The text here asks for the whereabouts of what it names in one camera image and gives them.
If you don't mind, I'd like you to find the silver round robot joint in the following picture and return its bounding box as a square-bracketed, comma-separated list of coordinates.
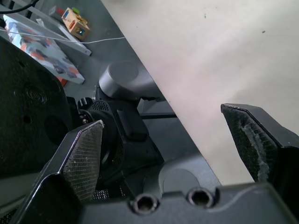
[98, 60, 164, 103]

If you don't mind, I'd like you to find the thin white cable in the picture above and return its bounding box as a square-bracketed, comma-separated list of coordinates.
[0, 29, 126, 45]

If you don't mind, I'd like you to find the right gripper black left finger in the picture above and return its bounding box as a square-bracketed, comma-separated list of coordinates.
[11, 120, 105, 224]

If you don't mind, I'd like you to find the white box with colourful print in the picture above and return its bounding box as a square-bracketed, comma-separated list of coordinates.
[2, 14, 85, 85]

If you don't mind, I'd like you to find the grey round robot joint cap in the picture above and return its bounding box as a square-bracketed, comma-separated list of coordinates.
[142, 162, 222, 195]

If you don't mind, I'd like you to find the wooden toy cube box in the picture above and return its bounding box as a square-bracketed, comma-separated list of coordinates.
[61, 7, 91, 42]

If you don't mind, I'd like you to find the long grey flat panel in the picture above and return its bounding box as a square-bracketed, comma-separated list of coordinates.
[22, 5, 93, 56]

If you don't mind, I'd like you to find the black robot body shell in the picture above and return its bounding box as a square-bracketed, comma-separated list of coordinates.
[0, 36, 72, 180]

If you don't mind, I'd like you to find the black cable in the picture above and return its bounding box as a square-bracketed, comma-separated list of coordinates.
[0, 0, 38, 14]

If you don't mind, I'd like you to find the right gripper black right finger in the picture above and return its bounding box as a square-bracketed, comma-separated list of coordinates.
[221, 103, 299, 217]

